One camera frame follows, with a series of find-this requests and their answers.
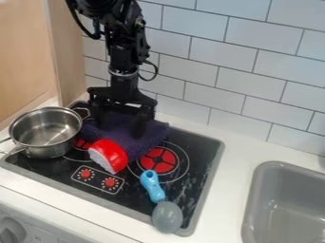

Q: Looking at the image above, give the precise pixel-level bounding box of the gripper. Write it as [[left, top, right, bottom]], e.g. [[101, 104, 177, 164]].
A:
[[86, 71, 159, 140]]

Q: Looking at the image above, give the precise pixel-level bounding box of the purple cloth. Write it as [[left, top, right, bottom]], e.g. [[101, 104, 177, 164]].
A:
[[78, 111, 173, 162]]

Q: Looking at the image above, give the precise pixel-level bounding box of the red toy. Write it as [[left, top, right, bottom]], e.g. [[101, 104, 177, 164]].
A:
[[86, 139, 130, 175]]

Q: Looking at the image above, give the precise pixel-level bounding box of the toy stove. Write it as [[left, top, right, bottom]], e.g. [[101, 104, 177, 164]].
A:
[[0, 100, 226, 238]]

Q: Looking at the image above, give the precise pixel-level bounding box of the silver pot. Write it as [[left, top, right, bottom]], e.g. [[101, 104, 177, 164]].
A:
[[0, 105, 93, 159]]

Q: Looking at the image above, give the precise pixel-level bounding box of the blue and grey scoop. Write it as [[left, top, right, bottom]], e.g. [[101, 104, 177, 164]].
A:
[[138, 169, 184, 234]]

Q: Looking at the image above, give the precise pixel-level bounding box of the wooden board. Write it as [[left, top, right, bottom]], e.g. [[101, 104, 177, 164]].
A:
[[0, 0, 88, 131]]

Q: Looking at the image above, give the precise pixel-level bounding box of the toy sink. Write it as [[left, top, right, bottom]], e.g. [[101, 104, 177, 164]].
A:
[[239, 160, 325, 243]]

